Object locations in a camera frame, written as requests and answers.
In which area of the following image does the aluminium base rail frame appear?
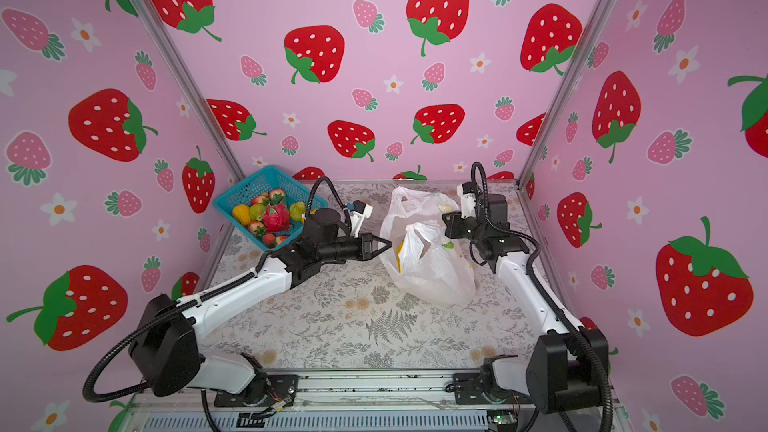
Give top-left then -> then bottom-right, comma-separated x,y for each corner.
113,368 -> 631,432

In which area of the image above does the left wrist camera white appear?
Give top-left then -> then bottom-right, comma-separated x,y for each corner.
347,200 -> 373,237

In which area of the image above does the small red fake strawberry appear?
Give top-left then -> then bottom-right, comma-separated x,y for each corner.
247,221 -> 268,237

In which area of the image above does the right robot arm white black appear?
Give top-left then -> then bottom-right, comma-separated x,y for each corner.
442,162 -> 615,431

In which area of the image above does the yellow fake lemon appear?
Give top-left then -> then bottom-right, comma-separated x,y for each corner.
232,204 -> 252,226

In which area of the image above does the white lemon print plastic bag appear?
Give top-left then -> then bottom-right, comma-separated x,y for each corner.
379,186 -> 476,306

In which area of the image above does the pink fake dragon fruit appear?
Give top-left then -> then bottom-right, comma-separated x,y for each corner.
262,203 -> 291,233

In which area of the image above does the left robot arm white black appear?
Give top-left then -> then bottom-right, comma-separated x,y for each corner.
82,200 -> 392,404

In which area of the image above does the teal plastic mesh basket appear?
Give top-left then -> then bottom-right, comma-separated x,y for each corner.
215,166 -> 327,251

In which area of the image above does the yellow fake banana bunch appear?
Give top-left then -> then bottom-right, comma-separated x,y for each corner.
396,239 -> 413,275

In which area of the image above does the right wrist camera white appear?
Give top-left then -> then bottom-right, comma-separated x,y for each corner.
457,181 -> 478,219

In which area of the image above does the green fake lime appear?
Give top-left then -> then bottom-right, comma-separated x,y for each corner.
249,204 -> 267,221

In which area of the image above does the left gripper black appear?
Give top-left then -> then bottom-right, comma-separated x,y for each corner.
317,232 -> 391,266

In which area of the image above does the green fake pear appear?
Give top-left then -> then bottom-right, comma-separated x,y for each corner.
289,201 -> 307,223

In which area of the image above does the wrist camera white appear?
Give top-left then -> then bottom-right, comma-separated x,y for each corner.
347,200 -> 373,237
457,181 -> 478,219

